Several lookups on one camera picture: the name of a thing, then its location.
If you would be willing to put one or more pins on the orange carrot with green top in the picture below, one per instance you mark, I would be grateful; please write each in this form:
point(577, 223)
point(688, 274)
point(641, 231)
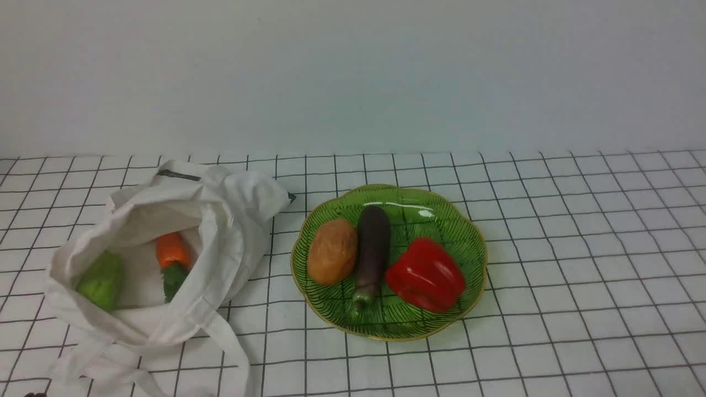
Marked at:
point(174, 259)

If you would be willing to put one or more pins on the white cloth tote bag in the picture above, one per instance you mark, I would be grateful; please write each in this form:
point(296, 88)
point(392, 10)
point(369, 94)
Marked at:
point(223, 215)

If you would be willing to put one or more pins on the dark purple eggplant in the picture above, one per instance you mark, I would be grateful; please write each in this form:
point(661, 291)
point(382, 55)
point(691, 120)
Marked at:
point(374, 232)

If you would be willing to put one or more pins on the brown potato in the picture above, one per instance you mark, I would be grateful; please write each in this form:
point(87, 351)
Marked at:
point(333, 251)

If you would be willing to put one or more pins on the green glass plate gold rim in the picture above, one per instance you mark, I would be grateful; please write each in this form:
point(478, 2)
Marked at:
point(413, 213)

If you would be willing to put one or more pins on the red bell pepper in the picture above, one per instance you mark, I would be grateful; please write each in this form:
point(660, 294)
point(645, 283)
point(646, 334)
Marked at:
point(426, 276)

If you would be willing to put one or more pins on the white grid tablecloth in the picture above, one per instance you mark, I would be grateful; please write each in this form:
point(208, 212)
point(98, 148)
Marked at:
point(595, 287)

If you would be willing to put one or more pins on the green cucumber vegetable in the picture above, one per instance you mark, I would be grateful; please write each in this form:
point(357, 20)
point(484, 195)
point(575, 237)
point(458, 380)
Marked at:
point(101, 283)

